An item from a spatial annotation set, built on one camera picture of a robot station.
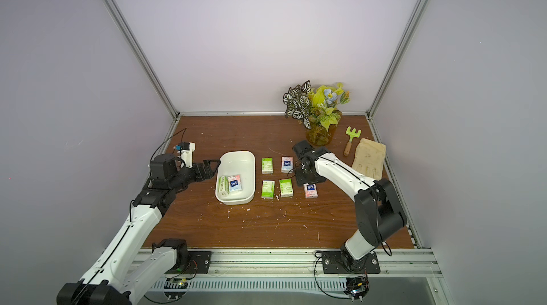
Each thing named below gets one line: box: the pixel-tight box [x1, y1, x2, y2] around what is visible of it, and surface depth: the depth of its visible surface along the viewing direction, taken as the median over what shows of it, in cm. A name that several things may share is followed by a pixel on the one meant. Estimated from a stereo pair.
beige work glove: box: [351, 138, 387, 181], surface depth 105 cm
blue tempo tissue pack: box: [227, 174, 243, 193], surface depth 92 cm
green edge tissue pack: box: [217, 176, 230, 196], surface depth 89 cm
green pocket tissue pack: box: [261, 157, 274, 174], surface depth 98 cm
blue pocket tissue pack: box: [280, 156, 294, 174], surface depth 99 cm
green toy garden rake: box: [344, 126, 362, 157], surface depth 112 cm
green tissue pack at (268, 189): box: [261, 179, 275, 199], surface depth 91 cm
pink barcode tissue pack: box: [303, 183, 319, 199], surface depth 89 cm
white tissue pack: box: [279, 178, 294, 198], surface depth 91 cm
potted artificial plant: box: [282, 79, 351, 147], surface depth 96 cm
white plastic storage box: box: [215, 150, 256, 206], surface depth 92 cm
